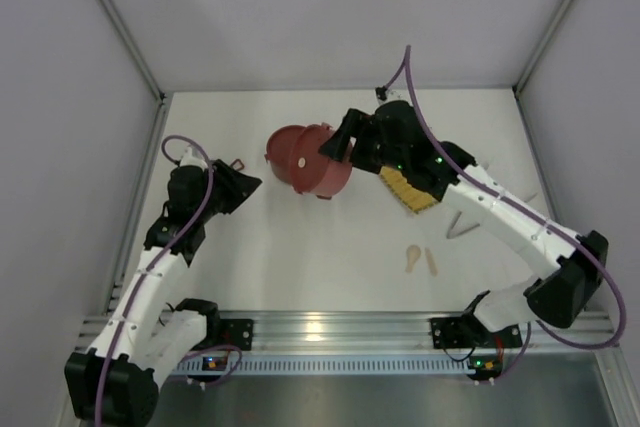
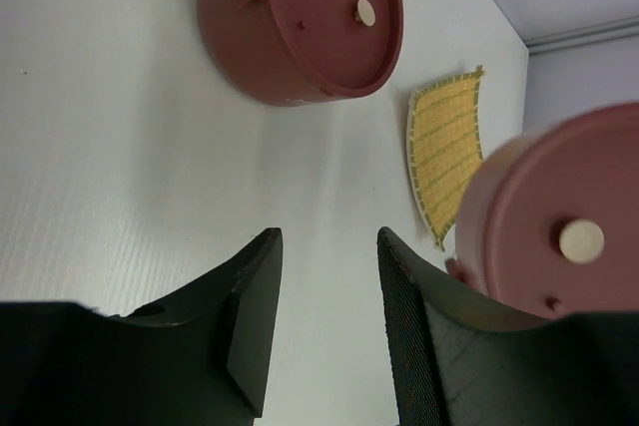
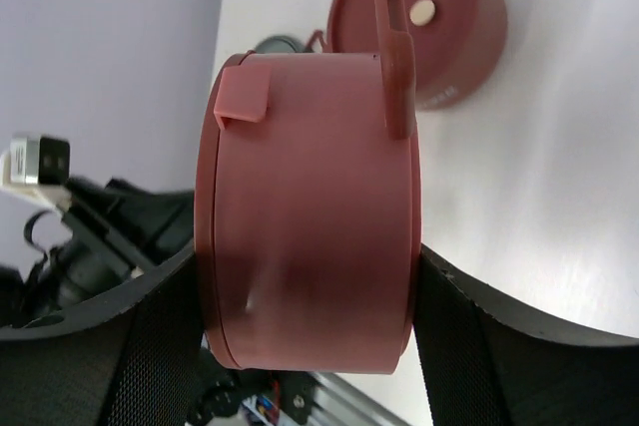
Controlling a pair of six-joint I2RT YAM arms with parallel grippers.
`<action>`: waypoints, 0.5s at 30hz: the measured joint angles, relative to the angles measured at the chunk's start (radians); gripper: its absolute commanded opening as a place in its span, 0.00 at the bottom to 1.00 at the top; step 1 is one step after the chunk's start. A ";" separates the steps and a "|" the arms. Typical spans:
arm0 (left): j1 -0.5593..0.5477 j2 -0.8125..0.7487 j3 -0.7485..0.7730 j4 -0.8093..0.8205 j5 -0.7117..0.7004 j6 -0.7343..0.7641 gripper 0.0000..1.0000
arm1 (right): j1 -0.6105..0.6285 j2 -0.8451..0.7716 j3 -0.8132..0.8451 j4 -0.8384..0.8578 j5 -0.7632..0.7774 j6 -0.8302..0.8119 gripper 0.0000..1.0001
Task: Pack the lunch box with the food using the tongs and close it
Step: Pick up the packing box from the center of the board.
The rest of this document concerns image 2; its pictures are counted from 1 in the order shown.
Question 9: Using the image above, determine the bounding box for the pink steel-lined pot with handles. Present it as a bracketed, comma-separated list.
[443, 102, 639, 330]

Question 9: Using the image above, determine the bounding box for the dark red steel-lined pot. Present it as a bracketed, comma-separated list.
[197, 0, 404, 108]

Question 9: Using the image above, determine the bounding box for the dark red lid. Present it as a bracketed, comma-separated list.
[266, 0, 403, 98]
[481, 102, 639, 322]

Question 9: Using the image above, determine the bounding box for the bamboo serving mat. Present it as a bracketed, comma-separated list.
[406, 65, 485, 251]

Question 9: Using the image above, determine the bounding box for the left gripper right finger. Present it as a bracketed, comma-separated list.
[377, 227, 638, 425]

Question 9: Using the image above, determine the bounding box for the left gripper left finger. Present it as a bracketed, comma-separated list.
[1, 228, 283, 425]

